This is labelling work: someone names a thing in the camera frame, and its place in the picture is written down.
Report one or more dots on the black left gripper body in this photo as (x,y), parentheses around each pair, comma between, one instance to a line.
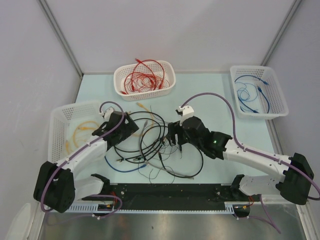
(127,129)

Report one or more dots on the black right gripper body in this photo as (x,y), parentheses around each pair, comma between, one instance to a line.
(184,138)

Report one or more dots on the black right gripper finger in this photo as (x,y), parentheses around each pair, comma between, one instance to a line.
(174,127)
(172,140)

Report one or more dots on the white basket top centre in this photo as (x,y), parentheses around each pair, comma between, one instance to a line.
(144,79)

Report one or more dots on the white basket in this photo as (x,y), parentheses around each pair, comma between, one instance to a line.
(71,127)
(144,79)
(257,92)

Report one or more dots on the white basket left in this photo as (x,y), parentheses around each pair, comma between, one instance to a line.
(71,127)

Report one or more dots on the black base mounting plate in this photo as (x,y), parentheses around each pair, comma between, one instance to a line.
(171,196)

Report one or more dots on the white basket right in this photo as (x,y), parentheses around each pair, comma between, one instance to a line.
(257,92)

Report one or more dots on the black cable large loop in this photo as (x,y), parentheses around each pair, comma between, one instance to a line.
(163,168)

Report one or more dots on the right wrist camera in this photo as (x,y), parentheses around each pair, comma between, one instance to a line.
(185,113)

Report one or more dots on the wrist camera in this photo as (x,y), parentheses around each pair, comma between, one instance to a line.
(185,113)
(106,114)

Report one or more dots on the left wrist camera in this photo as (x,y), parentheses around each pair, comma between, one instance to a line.
(106,114)

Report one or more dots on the white slotted cable duct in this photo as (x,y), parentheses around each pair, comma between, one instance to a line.
(97,208)

